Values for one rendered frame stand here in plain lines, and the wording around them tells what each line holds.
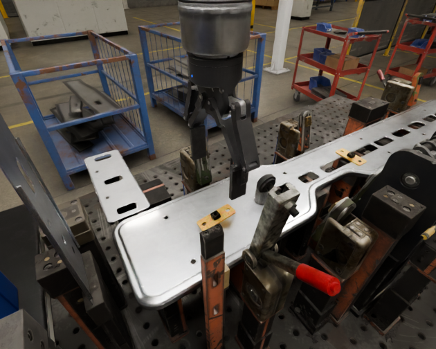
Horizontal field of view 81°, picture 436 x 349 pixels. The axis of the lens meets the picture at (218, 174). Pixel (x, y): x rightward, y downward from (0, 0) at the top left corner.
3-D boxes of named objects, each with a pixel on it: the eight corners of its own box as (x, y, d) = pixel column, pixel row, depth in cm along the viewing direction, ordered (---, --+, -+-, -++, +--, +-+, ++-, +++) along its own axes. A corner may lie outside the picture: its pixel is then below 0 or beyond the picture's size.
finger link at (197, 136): (191, 129, 47) (189, 128, 48) (193, 160, 51) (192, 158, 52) (205, 125, 48) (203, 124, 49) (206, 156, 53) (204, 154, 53)
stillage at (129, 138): (44, 133, 287) (-2, 39, 227) (115, 114, 323) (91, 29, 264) (67, 191, 211) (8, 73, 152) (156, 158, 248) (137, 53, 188)
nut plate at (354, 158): (334, 151, 77) (335, 148, 77) (342, 148, 79) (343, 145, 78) (358, 166, 72) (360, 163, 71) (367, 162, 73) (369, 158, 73)
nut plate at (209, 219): (228, 203, 58) (226, 200, 57) (237, 212, 55) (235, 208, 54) (196, 223, 56) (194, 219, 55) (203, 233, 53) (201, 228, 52)
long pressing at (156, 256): (426, 97, 113) (428, 94, 112) (488, 116, 99) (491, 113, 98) (109, 227, 56) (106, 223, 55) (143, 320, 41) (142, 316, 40)
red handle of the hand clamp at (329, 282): (265, 239, 44) (347, 271, 30) (268, 250, 45) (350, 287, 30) (246, 249, 43) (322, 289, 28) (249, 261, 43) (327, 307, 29)
